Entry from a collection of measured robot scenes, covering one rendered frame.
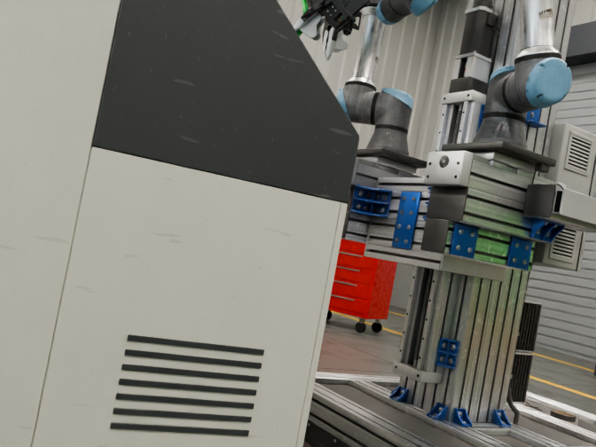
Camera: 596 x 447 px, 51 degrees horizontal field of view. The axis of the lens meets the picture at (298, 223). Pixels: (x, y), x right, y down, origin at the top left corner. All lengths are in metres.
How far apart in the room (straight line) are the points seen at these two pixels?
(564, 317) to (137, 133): 7.29
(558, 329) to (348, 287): 3.31
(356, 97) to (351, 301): 3.73
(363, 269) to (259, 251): 4.40
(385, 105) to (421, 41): 8.78
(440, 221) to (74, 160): 0.95
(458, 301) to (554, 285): 6.34
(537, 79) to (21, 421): 1.40
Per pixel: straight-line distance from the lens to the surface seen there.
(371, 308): 5.76
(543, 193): 1.82
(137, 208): 1.31
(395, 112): 2.20
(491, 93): 1.87
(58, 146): 1.30
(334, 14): 1.66
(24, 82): 1.31
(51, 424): 1.37
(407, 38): 10.73
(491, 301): 2.09
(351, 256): 5.81
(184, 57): 1.36
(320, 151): 1.44
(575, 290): 8.20
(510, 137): 1.81
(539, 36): 1.78
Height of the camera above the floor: 0.67
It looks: 2 degrees up
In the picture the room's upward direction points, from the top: 11 degrees clockwise
